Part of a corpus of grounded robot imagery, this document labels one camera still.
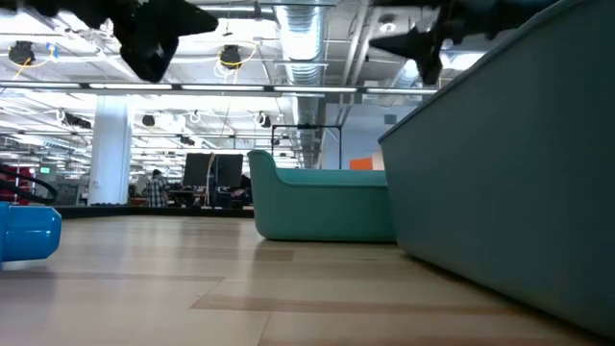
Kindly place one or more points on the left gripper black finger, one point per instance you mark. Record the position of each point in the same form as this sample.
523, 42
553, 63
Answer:
187, 19

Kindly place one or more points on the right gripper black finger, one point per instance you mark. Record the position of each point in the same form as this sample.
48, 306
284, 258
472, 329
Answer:
408, 43

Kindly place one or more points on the overhead light strip bar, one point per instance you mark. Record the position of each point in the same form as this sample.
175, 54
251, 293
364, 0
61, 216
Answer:
216, 88

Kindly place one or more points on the white pillar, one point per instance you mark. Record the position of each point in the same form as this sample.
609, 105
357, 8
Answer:
109, 154

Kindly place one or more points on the black monitor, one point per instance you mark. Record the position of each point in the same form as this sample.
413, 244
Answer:
229, 170
197, 170

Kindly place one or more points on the person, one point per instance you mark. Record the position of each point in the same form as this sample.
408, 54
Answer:
156, 190
245, 190

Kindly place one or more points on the dark teal plastic bin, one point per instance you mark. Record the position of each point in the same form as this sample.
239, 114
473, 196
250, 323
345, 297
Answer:
504, 192

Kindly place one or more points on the green plastic bin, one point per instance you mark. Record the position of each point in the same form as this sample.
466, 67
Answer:
322, 211

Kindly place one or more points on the blue toy block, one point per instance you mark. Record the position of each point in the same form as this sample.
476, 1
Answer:
29, 233

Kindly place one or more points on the black aluminium table frame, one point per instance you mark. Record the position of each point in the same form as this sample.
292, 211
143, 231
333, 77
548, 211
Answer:
144, 211

